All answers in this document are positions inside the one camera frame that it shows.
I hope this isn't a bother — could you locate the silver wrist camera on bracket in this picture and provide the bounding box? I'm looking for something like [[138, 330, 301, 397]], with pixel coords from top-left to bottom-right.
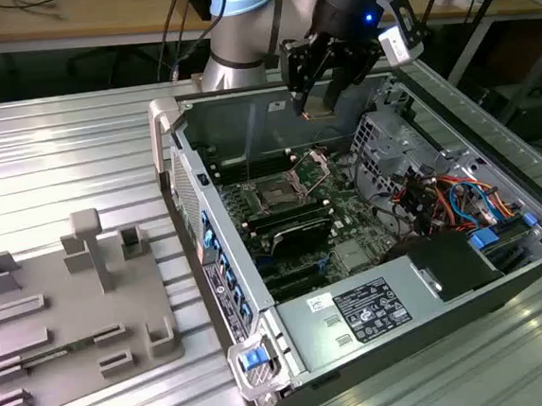
[[373, 0, 427, 69]]

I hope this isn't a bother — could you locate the orange flat data wire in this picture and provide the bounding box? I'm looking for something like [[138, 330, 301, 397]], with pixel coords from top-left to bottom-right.
[[476, 180, 525, 223]]

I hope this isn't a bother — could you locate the black hanging arm cable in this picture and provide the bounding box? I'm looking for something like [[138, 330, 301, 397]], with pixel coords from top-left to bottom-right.
[[150, 0, 217, 83]]

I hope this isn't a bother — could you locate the small CPU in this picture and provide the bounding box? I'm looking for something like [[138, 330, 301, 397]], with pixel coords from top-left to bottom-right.
[[303, 104, 337, 121]]

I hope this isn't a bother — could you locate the black expansion slot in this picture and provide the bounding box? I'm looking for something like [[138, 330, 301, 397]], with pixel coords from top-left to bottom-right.
[[259, 260, 322, 289], [266, 274, 330, 304]]

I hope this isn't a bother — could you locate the silver chipset heatsink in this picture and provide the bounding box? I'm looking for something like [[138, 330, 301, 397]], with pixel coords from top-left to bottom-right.
[[333, 238, 377, 274]]

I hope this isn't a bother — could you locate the CPU socket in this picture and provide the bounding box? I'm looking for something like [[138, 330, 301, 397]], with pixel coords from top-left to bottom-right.
[[244, 171, 311, 216]]

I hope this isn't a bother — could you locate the long wooden desk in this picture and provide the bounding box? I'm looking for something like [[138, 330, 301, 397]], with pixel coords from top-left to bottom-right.
[[0, 0, 542, 64]]

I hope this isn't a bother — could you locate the grey power supply unit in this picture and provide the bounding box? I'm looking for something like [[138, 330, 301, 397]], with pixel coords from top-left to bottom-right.
[[271, 252, 457, 375]]

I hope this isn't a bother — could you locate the black RAM slot bank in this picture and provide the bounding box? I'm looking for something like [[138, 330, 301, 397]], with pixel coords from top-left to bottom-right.
[[206, 136, 298, 186], [244, 196, 332, 238]]

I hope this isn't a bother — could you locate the metal socket cover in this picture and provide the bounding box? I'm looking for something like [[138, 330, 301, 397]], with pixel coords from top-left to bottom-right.
[[288, 147, 334, 198]]

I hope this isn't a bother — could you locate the red orange wire bundle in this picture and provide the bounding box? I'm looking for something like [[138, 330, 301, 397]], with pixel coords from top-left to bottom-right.
[[386, 167, 469, 243]]

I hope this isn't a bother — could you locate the green motherboard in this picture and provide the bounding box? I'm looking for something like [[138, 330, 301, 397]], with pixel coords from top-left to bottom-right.
[[208, 125, 406, 309]]

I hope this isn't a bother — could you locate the open grey PC case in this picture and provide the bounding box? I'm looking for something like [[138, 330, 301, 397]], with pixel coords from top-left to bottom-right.
[[145, 53, 542, 406]]

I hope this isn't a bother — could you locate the blue case latch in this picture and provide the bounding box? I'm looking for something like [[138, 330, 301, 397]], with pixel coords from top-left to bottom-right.
[[237, 347, 270, 372]]

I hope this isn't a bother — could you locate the silver perforated drive cage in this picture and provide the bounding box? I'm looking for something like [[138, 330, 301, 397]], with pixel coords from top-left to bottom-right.
[[346, 105, 446, 197]]

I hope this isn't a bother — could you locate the black office chair base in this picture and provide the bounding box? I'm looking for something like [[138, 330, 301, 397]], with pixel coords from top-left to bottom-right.
[[65, 40, 162, 92]]

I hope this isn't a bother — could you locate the black plastic air shroud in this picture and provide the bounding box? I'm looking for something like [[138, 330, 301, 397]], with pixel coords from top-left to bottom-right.
[[380, 227, 508, 308]]

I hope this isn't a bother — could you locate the black computer tower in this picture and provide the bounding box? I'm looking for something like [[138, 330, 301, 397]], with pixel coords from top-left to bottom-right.
[[496, 86, 542, 144]]

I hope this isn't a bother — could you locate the green RAM stick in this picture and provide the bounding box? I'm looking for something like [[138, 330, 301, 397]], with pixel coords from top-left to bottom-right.
[[19, 336, 98, 368]]

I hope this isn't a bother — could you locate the blue disk carrier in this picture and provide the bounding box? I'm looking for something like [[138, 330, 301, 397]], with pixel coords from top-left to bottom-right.
[[465, 210, 542, 274]]

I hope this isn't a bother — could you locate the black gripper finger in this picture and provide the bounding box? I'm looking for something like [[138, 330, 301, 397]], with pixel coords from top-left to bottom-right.
[[318, 38, 381, 110], [277, 33, 336, 117]]

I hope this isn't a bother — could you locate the grey parts rack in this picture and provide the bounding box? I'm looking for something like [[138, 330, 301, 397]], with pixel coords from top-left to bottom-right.
[[0, 201, 191, 406]]

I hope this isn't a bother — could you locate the blue data wire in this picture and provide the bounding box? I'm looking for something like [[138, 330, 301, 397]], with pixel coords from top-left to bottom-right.
[[446, 177, 500, 231]]

